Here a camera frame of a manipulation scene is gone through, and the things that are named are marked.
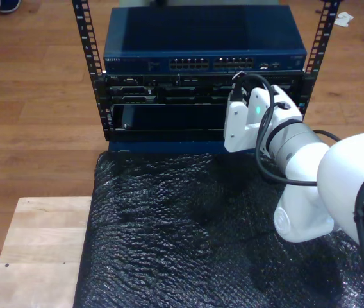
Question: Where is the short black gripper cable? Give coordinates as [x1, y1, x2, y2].
[265, 85, 342, 155]

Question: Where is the person's foot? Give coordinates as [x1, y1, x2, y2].
[0, 0, 22, 14]

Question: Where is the black rack server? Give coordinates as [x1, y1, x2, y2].
[104, 73, 305, 105]

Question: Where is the black bubble mat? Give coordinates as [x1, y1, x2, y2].
[72, 150, 364, 308]

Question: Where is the white crumpled paper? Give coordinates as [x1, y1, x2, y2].
[334, 12, 355, 28]

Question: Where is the long black camera cable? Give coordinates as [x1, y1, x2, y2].
[231, 74, 364, 308]

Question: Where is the blue network switch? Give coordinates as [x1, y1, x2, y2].
[103, 5, 308, 73]

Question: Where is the black perforated rack post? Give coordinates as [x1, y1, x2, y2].
[292, 0, 342, 116]
[71, 0, 111, 142]

